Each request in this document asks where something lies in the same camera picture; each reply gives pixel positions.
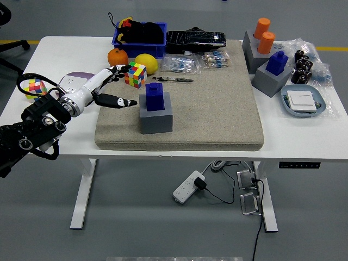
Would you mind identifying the white switch panel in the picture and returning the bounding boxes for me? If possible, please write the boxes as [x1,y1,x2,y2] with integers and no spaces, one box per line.
[287,91,318,112]

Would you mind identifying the white power strip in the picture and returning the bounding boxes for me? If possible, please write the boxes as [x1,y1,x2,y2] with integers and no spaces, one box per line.
[172,170,206,204]

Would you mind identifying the black strap cord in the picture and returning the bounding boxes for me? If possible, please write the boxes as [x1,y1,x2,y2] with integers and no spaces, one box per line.
[107,12,122,49]

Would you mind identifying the orange fruit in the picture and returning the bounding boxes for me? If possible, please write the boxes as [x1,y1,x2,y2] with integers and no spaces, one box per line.
[107,48,129,67]

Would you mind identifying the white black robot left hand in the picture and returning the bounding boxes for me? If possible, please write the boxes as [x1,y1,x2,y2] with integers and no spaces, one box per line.
[71,64,138,116]

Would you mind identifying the black plug with cable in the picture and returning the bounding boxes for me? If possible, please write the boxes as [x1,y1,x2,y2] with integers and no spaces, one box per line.
[250,178,265,261]

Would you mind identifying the black silver pen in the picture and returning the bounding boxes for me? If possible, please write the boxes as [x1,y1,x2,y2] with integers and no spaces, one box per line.
[152,76,194,83]

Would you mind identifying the white table leg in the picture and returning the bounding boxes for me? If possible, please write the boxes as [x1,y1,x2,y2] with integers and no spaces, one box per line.
[251,161,279,233]
[70,158,98,230]

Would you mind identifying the bag of brown resistors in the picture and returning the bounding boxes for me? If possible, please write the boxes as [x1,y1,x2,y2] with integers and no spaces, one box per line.
[201,50,232,69]

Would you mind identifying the bag of blue resistors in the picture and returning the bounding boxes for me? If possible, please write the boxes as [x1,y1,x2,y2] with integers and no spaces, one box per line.
[160,53,202,75]

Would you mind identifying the grey square seal holder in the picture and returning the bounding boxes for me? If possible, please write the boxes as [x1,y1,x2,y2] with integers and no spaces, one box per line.
[139,91,174,135]
[251,60,294,98]

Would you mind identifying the bright colourful puzzle cube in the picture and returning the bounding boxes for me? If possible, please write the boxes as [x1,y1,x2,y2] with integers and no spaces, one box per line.
[124,61,148,89]

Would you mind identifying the clear bag of blue parts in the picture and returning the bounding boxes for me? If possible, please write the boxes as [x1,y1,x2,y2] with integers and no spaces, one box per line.
[273,38,334,88]

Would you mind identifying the black power adapter with cable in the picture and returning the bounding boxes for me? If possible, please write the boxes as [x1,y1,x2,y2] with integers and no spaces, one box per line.
[193,163,236,204]

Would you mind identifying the black plastic-wrapped package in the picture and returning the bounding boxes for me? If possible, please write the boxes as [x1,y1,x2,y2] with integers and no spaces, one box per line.
[165,26,227,54]

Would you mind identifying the blue seal stamp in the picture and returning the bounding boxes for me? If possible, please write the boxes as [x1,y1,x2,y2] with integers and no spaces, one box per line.
[265,51,288,76]
[145,82,166,111]

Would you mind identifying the yellow red tool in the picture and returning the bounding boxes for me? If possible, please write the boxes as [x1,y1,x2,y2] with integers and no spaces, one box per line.
[116,16,134,44]

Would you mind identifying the black fabric pouch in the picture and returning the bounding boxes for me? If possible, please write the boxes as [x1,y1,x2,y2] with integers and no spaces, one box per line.
[119,20,165,44]

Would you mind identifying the tall grey holder block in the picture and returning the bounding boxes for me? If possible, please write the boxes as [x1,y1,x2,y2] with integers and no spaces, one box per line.
[241,29,272,74]

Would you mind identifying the orange cylinder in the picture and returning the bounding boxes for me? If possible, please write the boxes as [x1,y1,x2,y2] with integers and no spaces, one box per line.
[257,31,276,55]
[253,17,271,40]

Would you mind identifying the blue plastic bin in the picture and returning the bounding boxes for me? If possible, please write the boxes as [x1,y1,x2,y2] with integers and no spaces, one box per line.
[111,21,167,59]

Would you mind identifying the yellow lemon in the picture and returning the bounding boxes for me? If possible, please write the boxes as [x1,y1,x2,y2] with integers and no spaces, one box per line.
[134,53,159,76]

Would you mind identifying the grey coiled cable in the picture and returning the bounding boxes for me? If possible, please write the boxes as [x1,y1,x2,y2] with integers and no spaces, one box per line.
[202,159,253,175]

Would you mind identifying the light blue dish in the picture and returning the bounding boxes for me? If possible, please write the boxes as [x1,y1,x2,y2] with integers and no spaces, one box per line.
[280,84,327,119]

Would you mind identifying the black table control panel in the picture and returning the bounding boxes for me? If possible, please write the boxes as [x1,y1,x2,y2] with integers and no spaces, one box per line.
[278,161,321,169]

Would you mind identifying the pastel colourful puzzle cube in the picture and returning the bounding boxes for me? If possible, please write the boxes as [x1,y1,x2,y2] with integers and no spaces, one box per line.
[23,79,47,103]

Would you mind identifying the white wall socket panel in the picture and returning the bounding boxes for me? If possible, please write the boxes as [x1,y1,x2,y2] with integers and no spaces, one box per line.
[58,75,93,95]

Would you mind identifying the clear metal stand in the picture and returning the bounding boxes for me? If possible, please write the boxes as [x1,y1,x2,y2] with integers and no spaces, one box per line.
[239,192,262,216]
[236,169,259,190]

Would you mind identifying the beige fabric mat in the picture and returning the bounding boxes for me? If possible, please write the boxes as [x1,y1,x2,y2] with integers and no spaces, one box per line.
[94,39,265,152]

